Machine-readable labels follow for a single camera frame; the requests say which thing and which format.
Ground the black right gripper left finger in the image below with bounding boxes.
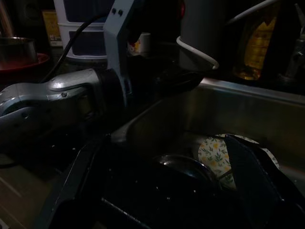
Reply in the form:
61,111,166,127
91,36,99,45
41,134,112,229

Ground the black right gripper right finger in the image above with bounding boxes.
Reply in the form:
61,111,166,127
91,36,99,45
224,134,305,229

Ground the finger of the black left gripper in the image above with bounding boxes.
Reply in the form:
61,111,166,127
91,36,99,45
156,71,203,94

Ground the floral patterned round plate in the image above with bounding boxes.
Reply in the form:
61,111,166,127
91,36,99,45
198,134,279,191

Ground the large steel bowl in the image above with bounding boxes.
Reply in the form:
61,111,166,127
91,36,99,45
0,37,38,65

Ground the white printed mug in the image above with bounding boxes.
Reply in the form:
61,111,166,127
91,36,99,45
127,32,152,57

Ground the stainless steel sink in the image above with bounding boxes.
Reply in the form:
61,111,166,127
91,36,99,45
111,77,305,215

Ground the small steel bowl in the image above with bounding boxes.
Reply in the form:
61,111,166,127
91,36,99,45
152,154,224,191

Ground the yellow oil bottle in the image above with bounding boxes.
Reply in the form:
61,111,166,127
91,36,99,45
232,4,282,81

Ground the white tiered storage rack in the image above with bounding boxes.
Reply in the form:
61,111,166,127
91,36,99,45
53,0,112,64

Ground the yellow tea box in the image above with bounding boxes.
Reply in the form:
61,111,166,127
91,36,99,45
41,9,62,47

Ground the pink plastic plate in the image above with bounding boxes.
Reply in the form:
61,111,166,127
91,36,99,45
0,52,51,77

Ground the grey jug white handle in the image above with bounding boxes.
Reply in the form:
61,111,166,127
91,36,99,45
176,0,229,72

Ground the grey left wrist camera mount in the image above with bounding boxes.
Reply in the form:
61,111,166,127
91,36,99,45
102,0,143,108

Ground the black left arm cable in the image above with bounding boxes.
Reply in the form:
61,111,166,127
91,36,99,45
40,14,108,84

